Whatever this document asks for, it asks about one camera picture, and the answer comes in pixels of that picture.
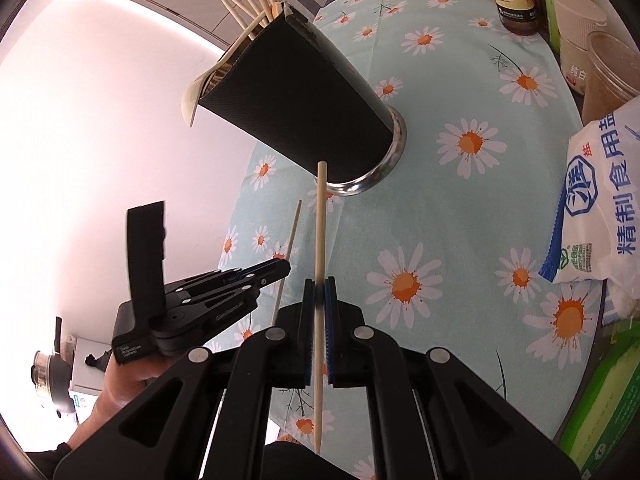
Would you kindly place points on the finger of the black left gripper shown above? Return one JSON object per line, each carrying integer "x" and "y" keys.
{"x": 260, "y": 272}

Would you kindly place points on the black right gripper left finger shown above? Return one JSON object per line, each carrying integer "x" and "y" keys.
{"x": 294, "y": 362}

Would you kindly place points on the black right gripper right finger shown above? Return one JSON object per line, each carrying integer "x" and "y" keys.
{"x": 346, "y": 355}

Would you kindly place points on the thin beige chopstick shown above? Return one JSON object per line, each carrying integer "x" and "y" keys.
{"x": 287, "y": 253}

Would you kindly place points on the person's left hand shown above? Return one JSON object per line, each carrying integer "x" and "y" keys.
{"x": 122, "y": 383}

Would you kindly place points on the floral light blue tablecloth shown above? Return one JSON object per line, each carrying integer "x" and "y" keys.
{"x": 445, "y": 250}

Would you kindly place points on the black utensil holder cup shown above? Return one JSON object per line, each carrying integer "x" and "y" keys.
{"x": 294, "y": 91}

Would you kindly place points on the white salt bag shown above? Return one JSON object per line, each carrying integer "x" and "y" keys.
{"x": 596, "y": 229}

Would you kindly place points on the green package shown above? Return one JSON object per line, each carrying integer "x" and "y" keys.
{"x": 609, "y": 404}

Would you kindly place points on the chopstick in cup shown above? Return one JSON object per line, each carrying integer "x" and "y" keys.
{"x": 242, "y": 11}

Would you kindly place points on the clear plastic spice jar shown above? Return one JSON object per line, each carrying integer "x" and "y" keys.
{"x": 613, "y": 78}

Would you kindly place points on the beige lidded spice jar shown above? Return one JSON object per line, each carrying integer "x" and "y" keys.
{"x": 576, "y": 20}

